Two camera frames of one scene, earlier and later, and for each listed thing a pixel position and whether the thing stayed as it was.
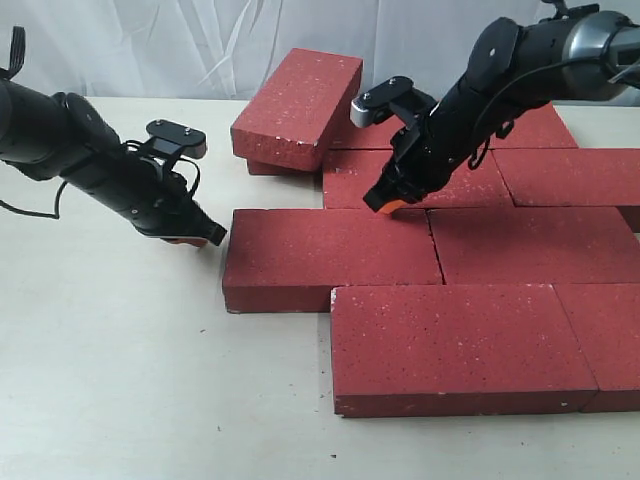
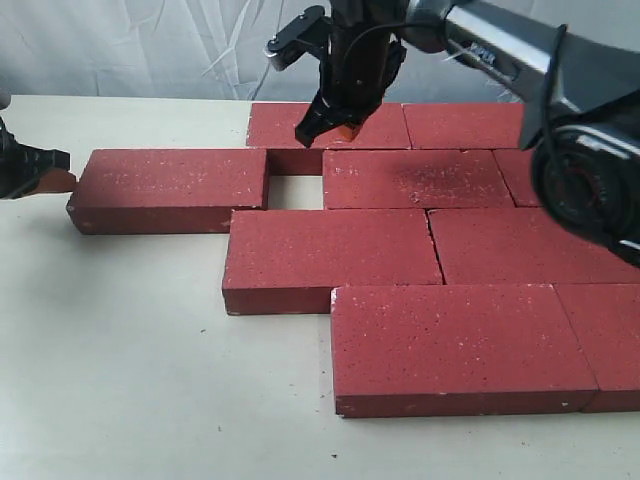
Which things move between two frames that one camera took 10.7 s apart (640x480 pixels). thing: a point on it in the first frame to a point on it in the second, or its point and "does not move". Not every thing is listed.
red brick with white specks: (349, 174) does not move
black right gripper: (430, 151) to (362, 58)
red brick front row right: (605, 320) does not move
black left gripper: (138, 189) to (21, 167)
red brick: (294, 114) to (166, 190)
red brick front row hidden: (436, 350) does not move
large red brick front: (291, 260) does not move
